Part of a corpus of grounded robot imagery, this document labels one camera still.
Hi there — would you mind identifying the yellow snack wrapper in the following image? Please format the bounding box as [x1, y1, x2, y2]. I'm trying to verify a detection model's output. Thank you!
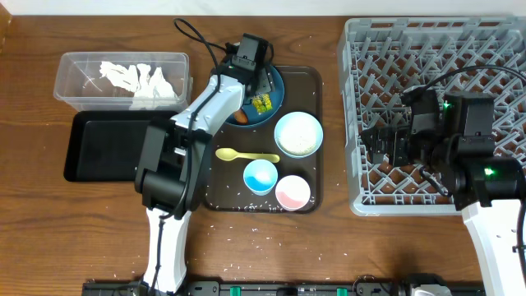
[251, 94, 273, 114]

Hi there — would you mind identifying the dark blue plate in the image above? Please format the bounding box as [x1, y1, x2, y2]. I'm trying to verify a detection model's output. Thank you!
[227, 66, 284, 127]

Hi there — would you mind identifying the orange carrot piece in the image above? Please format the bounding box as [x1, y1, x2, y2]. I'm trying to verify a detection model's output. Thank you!
[233, 109, 248, 125]

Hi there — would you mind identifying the light blue bowl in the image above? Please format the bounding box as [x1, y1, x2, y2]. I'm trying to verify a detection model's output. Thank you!
[274, 111, 324, 159]

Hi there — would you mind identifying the blue cup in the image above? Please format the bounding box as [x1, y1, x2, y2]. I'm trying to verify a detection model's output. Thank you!
[242, 160, 279, 196]

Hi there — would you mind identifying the pink cup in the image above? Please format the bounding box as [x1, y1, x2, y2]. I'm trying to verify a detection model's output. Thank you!
[275, 175, 311, 211]

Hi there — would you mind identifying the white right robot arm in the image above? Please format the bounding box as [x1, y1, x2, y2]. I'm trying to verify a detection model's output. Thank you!
[360, 87, 525, 295]

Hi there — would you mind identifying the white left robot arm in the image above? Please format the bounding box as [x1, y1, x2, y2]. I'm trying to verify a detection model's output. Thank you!
[135, 55, 270, 295]

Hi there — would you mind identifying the grey dishwasher rack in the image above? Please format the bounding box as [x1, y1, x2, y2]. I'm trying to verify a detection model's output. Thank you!
[337, 16, 525, 216]

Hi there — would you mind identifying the white paper waste in bin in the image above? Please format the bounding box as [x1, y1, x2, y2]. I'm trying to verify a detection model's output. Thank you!
[99, 62, 178, 99]

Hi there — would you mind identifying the black waste tray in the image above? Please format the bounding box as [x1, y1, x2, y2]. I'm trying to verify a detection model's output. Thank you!
[63, 110, 176, 182]

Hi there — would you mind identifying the yellow plastic spoon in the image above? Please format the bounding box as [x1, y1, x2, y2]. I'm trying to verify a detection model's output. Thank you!
[215, 148, 280, 164]

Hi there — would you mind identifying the dark brown serving tray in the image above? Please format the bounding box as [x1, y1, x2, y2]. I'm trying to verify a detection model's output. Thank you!
[203, 66, 323, 214]

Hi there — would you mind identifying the clear plastic bin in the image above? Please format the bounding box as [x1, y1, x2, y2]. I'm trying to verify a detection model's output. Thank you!
[53, 52, 192, 112]

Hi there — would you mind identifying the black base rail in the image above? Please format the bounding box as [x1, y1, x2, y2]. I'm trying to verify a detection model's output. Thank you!
[81, 274, 494, 296]

